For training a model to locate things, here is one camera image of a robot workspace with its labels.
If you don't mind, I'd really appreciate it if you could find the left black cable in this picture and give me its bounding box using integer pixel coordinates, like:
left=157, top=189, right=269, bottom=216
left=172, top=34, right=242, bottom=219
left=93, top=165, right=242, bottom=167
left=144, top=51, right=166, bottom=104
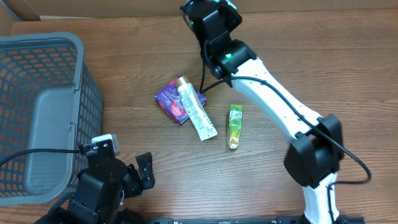
left=0, top=147, right=86, bottom=169

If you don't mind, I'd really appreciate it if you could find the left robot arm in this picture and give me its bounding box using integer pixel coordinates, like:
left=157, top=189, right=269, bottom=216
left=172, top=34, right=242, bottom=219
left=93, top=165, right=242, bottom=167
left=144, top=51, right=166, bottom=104
left=36, top=139, right=155, bottom=223

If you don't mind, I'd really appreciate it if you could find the grey plastic basket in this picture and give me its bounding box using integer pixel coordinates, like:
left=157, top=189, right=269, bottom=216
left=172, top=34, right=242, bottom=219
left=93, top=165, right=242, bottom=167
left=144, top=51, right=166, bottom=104
left=1, top=32, right=103, bottom=206

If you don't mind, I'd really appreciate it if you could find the purple red packet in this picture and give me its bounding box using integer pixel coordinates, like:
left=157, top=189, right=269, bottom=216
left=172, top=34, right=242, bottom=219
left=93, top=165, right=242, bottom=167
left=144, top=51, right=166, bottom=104
left=155, top=75, right=206, bottom=125

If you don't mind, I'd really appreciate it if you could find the white tube gold cap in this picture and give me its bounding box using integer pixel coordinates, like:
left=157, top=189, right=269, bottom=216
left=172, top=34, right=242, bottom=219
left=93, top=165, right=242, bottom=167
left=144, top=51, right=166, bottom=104
left=175, top=76, right=218, bottom=141

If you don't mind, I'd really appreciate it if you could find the green yellow drink carton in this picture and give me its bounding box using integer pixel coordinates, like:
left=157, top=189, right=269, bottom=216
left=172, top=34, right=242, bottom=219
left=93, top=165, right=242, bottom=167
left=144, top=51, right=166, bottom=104
left=226, top=104, right=243, bottom=151

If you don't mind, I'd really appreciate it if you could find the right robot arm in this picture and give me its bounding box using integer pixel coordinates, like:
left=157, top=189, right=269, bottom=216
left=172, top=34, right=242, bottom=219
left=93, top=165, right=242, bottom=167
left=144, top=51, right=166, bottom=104
left=180, top=0, right=344, bottom=223

